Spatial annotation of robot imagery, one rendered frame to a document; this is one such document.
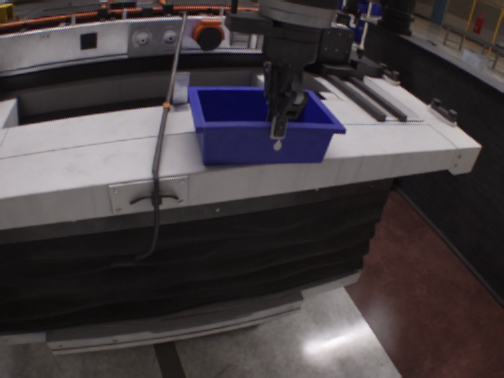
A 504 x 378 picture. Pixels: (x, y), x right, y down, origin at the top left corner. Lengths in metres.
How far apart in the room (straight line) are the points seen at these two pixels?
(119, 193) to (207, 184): 0.14
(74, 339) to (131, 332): 0.15
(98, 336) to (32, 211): 0.38
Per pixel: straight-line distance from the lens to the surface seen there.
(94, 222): 0.64
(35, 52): 0.94
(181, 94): 0.75
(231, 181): 0.59
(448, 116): 1.08
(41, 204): 0.57
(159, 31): 0.90
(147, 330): 0.85
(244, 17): 0.45
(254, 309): 0.90
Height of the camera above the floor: 1.16
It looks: 37 degrees down
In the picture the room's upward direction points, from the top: 10 degrees clockwise
